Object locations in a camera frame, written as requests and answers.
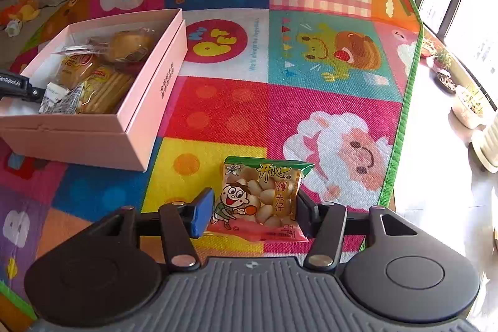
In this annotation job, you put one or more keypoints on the colourful printed play mat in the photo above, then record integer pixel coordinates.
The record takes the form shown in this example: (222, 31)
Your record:
(233, 102)

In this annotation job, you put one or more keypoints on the pink cardboard box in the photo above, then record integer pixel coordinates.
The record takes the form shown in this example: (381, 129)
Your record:
(97, 137)

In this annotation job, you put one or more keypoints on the small white toy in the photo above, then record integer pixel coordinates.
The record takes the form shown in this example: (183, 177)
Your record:
(13, 28)

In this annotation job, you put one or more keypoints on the clear packet with bun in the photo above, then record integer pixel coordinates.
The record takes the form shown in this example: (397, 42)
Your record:
(128, 44)

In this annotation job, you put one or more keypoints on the white plant pot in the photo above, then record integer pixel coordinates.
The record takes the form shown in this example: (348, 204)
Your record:
(469, 110)
(486, 151)

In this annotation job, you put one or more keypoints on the cartoon print snack packet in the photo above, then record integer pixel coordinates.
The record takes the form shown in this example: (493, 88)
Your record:
(264, 196)

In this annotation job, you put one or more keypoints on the dark plant dish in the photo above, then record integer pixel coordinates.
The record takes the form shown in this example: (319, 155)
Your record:
(446, 83)

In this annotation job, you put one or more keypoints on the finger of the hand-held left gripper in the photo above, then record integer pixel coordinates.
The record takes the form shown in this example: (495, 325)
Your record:
(33, 93)

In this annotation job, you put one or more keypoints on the silver patterned small packet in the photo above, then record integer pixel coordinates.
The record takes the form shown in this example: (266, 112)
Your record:
(64, 100)

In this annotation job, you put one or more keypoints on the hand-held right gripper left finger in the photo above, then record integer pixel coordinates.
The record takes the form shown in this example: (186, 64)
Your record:
(202, 213)

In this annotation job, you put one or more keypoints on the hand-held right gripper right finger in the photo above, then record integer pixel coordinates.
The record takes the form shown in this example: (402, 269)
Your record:
(305, 211)

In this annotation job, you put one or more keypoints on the orange plush toy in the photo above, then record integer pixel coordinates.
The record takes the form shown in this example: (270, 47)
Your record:
(19, 9)

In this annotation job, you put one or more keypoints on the biscuit sticks snack tray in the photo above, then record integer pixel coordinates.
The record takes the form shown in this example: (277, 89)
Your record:
(105, 91)

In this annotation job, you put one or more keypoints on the yellow bread packet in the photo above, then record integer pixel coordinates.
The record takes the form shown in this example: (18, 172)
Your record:
(76, 69)

